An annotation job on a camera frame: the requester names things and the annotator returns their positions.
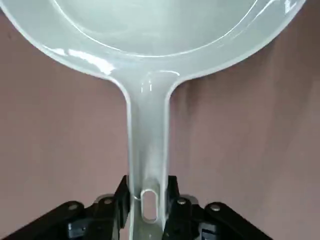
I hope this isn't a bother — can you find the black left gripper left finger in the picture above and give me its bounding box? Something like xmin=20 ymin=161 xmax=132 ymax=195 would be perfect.
xmin=0 ymin=174 xmax=137 ymax=240

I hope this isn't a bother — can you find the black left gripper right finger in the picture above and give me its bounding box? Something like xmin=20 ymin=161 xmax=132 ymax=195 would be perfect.
xmin=161 ymin=174 xmax=274 ymax=240

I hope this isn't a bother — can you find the pale grey plastic dustpan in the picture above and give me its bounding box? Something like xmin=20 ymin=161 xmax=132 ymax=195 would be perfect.
xmin=0 ymin=0 xmax=308 ymax=240

